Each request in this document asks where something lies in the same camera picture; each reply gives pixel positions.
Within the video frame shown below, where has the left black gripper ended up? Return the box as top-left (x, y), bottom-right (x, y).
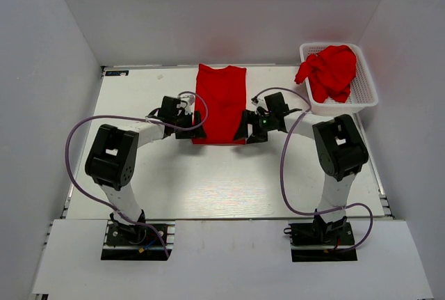
top-left (172, 111), bottom-right (207, 139)

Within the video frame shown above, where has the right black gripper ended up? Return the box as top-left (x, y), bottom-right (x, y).
top-left (234, 109), bottom-right (276, 144)

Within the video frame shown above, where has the red t shirt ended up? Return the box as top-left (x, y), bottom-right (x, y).
top-left (295, 45), bottom-right (357, 103)
top-left (192, 64), bottom-right (247, 145)

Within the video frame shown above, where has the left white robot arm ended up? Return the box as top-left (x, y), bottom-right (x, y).
top-left (85, 92), bottom-right (208, 244)

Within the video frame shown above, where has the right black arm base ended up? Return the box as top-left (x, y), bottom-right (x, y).
top-left (283, 216), bottom-right (357, 262)

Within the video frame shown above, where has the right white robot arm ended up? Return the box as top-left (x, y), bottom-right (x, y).
top-left (233, 93), bottom-right (369, 244)

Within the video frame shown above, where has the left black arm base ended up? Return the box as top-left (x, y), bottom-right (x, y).
top-left (101, 213), bottom-right (175, 262)

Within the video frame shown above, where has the blue label sticker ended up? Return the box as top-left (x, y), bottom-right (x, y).
top-left (105, 70), bottom-right (129, 77)

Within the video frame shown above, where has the red t shirt in basket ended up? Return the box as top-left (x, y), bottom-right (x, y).
top-left (295, 45), bottom-right (357, 103)

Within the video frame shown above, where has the white plastic basket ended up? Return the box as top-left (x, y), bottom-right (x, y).
top-left (300, 42), bottom-right (378, 116)

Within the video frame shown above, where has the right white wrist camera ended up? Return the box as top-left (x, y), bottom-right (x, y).
top-left (251, 96), bottom-right (268, 116)

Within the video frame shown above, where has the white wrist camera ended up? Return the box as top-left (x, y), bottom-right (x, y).
top-left (251, 96), bottom-right (268, 116)
top-left (177, 93), bottom-right (195, 115)

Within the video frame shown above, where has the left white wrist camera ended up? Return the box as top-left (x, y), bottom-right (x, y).
top-left (177, 93), bottom-right (195, 115)

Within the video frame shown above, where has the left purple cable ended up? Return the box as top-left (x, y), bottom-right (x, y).
top-left (65, 91), bottom-right (209, 259)

